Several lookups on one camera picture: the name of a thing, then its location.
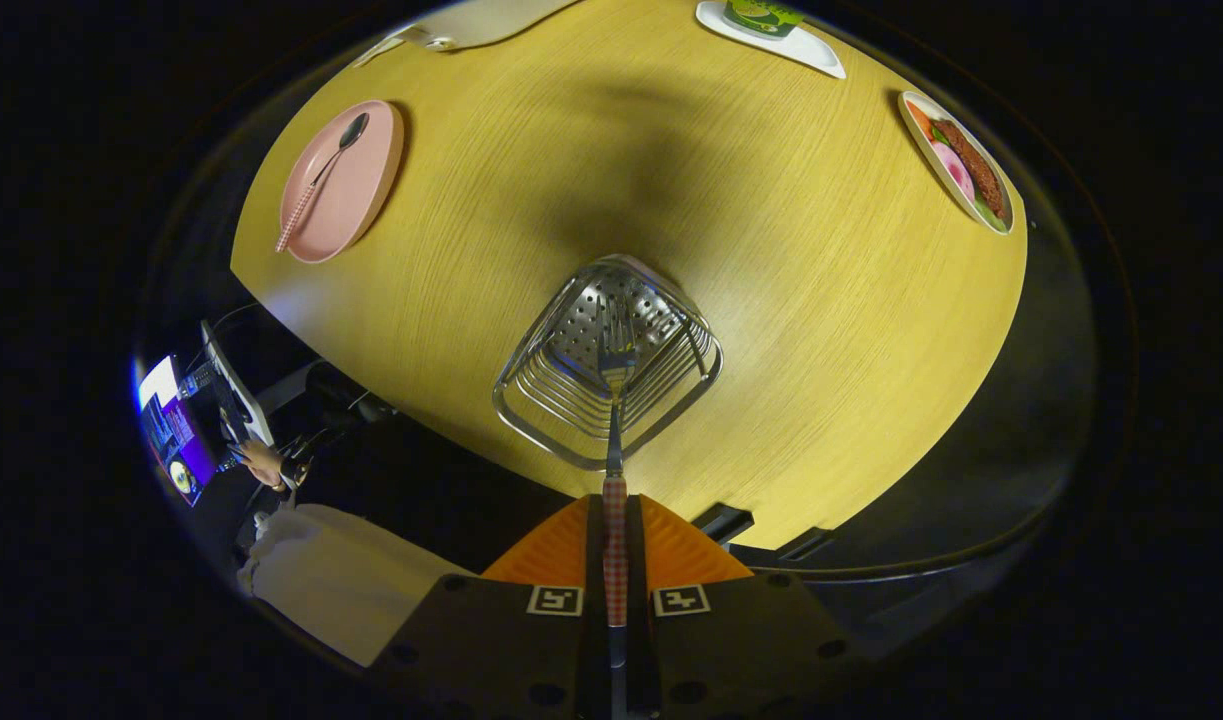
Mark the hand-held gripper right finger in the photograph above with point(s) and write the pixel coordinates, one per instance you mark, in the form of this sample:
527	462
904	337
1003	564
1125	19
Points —
635	560

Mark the laptop with lit screen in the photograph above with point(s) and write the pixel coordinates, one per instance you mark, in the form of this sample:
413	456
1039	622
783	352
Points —
176	450

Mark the brown meat piece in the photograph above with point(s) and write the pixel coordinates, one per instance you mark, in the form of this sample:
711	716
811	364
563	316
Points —
976	170

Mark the white toaster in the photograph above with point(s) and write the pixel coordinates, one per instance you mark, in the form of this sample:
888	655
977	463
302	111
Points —
491	20

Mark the white cloth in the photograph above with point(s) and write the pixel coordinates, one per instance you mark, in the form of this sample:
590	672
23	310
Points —
341	580

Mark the pink round food slice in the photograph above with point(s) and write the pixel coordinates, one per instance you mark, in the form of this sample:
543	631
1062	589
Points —
956	172

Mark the white square coaster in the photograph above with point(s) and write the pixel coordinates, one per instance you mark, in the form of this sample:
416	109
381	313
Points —
811	50

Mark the white plate with food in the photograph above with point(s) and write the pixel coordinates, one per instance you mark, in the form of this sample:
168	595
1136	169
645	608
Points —
916	113

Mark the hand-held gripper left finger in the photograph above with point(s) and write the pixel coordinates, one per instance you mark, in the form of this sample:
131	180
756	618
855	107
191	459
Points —
594	560

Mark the pink round plate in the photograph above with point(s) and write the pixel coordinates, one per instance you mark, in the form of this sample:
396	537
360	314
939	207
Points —
356	200

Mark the green label drink bottle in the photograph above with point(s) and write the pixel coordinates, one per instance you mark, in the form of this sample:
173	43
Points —
766	18

